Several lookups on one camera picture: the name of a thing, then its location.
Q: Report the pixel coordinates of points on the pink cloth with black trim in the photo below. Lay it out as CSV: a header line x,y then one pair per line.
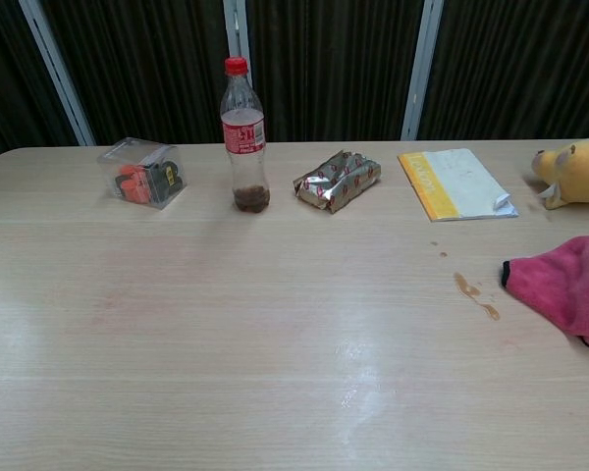
x,y
564,284

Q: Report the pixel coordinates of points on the reddish brown liquid spill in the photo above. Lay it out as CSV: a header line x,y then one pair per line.
x,y
466,285

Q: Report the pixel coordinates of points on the gold foil snack package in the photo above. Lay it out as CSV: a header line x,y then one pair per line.
x,y
336,181

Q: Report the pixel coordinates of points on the cola bottle with red cap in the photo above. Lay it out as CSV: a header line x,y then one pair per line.
x,y
244,132

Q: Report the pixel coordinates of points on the clear box with orange items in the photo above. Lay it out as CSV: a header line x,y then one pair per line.
x,y
142,176

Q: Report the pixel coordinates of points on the black pleated curtain panel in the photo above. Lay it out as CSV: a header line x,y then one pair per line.
x,y
10,88
520,68
329,73
147,73

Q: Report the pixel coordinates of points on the yellow white packet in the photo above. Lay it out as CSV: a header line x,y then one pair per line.
x,y
459,184

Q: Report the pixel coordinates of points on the yellow plush toy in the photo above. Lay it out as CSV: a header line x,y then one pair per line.
x,y
581,172

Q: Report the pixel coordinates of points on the silver partition post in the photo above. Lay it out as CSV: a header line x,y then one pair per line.
x,y
59,73
422,73
235,29

